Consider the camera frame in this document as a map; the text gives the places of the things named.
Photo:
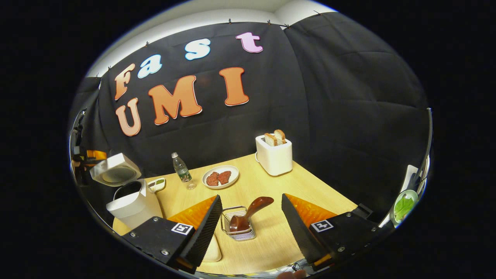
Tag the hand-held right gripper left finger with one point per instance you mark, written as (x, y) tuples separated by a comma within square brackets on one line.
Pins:
[(201, 232)]

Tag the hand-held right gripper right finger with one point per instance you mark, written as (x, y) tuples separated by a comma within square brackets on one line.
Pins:
[(302, 232)]

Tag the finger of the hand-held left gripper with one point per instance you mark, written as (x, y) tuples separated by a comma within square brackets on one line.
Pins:
[(97, 155)]

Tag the wooden spoon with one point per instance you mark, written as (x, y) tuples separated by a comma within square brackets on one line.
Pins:
[(252, 209)]

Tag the white rice cooker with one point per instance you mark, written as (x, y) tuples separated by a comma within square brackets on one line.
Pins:
[(131, 209)]

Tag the red meat patty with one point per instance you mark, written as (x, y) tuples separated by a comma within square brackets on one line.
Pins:
[(224, 177), (212, 179)]

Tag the small white dish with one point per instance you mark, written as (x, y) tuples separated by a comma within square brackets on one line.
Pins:
[(157, 186)]

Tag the clear plastic water bottle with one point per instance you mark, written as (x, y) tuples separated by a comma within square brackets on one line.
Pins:
[(182, 170)]

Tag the white round plate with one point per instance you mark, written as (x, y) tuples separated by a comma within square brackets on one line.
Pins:
[(232, 172)]

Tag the white toaster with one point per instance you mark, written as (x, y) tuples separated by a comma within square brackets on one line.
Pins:
[(273, 159)]

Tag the plate with green leaf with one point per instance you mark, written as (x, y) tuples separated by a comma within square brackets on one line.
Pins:
[(405, 205)]

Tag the black backdrop cloth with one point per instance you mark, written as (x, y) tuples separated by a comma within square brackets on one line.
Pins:
[(329, 97)]

